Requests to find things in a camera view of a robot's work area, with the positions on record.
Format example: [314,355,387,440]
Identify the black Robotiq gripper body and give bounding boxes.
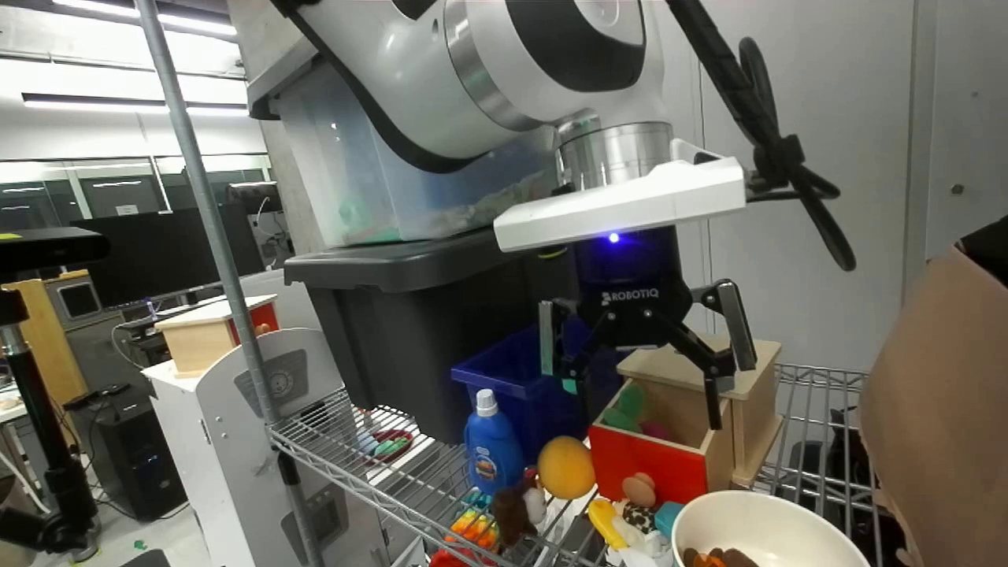
[572,224,696,355]

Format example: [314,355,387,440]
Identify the dark brown plush bear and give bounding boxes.
[487,481,548,550]

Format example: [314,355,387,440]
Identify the white dish with teal band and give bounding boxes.
[667,490,876,567]

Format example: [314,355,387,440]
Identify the blue plastic bin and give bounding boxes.
[448,309,632,468]

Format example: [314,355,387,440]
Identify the green toy block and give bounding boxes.
[597,383,648,435]

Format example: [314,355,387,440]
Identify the pink toy block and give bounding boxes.
[636,415,678,444]

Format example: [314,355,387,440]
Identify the yellow orange ball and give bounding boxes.
[535,431,601,503]

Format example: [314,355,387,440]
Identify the blue detergent bottle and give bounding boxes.
[459,386,527,503]

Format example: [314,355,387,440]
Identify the dark grey storage tote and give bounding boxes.
[281,224,618,444]

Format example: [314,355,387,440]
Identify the wooden box with red drawer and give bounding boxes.
[583,334,783,511]

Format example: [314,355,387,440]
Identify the tan round peg doll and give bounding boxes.
[618,470,660,514]

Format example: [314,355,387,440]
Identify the yellow giraffe toy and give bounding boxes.
[583,494,660,553]

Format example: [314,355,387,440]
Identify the small green red toys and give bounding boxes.
[350,423,425,468]

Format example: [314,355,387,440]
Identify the rainbow coloured toy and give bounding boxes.
[445,500,503,558]

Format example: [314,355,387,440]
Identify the large cardboard box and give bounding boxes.
[858,214,1008,567]

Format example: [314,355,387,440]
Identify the clear plastic storage bin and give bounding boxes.
[247,28,592,257]

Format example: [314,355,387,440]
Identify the white cabinet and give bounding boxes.
[139,325,445,567]

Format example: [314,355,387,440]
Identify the light wooden box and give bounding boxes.
[152,293,283,383]

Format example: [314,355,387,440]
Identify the ceiling light strip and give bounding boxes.
[48,0,242,41]
[20,90,255,120]

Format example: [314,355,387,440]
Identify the tan wooden furniture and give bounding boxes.
[0,269,97,423]

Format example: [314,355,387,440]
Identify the black stand with flat top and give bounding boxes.
[0,220,109,561]

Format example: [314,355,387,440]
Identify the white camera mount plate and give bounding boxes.
[487,138,749,260]

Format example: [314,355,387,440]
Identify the metal wire shelf rack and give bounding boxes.
[131,0,908,567]

